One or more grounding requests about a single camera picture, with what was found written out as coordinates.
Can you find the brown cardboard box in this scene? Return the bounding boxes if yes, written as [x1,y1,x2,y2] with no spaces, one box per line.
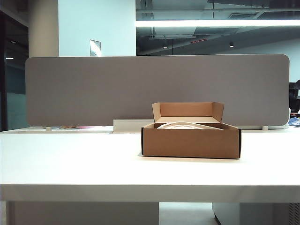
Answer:
[141,101,242,159]

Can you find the grey desk partition screen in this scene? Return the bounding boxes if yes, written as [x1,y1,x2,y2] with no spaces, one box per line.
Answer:
[25,54,291,130]

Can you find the colourful flat papers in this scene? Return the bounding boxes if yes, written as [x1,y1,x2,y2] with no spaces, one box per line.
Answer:
[50,126,95,130]

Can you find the long ceiling light strip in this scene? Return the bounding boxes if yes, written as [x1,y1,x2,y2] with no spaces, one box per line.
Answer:
[135,19,300,27]

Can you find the blue patterned cloth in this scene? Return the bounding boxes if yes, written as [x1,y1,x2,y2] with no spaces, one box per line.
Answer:
[288,116,300,128]

